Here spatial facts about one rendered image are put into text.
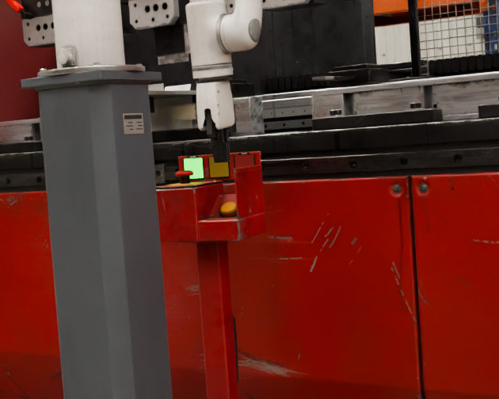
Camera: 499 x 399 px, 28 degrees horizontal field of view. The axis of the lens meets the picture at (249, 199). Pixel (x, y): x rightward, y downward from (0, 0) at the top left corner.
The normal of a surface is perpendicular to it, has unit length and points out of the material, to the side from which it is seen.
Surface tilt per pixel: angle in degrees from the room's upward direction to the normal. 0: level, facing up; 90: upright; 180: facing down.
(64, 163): 90
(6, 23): 90
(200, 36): 95
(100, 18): 90
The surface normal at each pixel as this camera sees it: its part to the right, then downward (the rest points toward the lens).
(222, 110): 0.91, 0.03
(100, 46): 0.47, 0.02
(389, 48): -0.51, 0.07
